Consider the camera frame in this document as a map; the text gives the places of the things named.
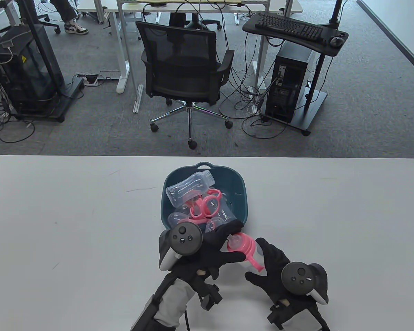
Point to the person's right hand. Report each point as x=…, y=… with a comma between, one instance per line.
x=272, y=272

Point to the person's left hand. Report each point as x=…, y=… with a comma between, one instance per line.
x=214, y=255

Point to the clear dome bottle cap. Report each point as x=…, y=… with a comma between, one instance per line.
x=177, y=220

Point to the black white VR controller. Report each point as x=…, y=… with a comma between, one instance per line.
x=184, y=238
x=298, y=277

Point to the teal plastic basin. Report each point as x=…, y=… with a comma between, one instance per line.
x=238, y=186

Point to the black adapter box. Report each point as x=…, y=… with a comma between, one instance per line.
x=146, y=313

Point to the aluminium profile bar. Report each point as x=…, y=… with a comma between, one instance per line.
x=138, y=98

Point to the black rolling workstation cart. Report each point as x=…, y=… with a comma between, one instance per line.
x=317, y=103

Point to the black computer tower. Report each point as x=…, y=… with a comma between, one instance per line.
x=289, y=76

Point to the white standing desk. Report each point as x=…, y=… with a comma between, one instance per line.
x=121, y=77

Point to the black mesh office chair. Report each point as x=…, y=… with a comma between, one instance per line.
x=179, y=51

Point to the black white power strip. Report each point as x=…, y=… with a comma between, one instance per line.
x=90, y=81

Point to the black wheeled stand with pole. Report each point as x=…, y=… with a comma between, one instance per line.
x=72, y=91

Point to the black office chair base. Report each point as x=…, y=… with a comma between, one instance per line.
x=196, y=24

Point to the black computer mouse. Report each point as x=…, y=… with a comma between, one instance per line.
x=336, y=41

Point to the black keyboard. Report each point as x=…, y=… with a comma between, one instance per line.
x=289, y=27

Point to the black equipment cabinet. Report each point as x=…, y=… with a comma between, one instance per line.
x=24, y=76

